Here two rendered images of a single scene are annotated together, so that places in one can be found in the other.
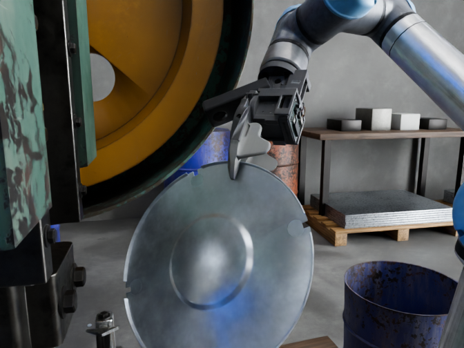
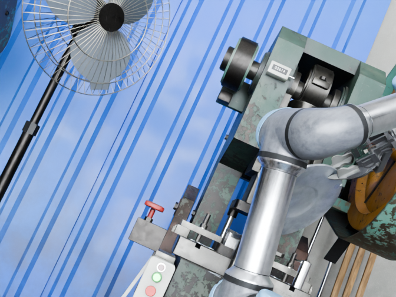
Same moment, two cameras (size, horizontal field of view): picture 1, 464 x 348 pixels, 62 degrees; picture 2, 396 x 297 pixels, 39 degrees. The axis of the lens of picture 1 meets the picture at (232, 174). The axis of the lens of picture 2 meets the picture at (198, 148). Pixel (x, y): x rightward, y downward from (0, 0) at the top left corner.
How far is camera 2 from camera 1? 1.77 m
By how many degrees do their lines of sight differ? 104
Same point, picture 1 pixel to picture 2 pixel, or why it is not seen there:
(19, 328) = (251, 190)
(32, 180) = (251, 134)
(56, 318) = not seen: hidden behind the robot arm
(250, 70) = not seen: outside the picture
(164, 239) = (314, 208)
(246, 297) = not seen: hidden behind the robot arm
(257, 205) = (313, 177)
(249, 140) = (340, 158)
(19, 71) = (259, 112)
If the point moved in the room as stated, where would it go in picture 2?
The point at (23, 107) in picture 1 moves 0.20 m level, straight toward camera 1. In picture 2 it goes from (257, 119) to (204, 91)
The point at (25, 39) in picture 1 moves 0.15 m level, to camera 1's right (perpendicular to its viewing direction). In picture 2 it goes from (268, 109) to (267, 95)
